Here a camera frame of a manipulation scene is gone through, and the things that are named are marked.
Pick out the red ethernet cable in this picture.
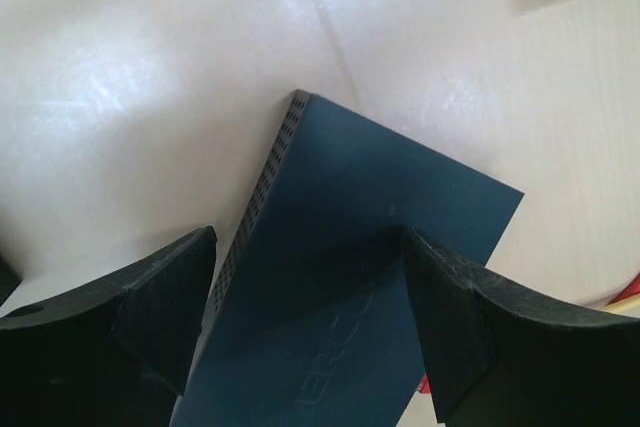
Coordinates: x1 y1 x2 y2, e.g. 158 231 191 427
417 271 640 396

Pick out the long black network switch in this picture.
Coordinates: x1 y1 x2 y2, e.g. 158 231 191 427
0 256 21 305

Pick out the small black network switch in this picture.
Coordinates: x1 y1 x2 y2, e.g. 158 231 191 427
172 90 523 426

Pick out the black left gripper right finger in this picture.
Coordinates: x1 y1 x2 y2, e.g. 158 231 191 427
401 229 639 426

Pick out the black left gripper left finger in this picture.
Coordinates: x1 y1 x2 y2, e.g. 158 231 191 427
1 226 217 426

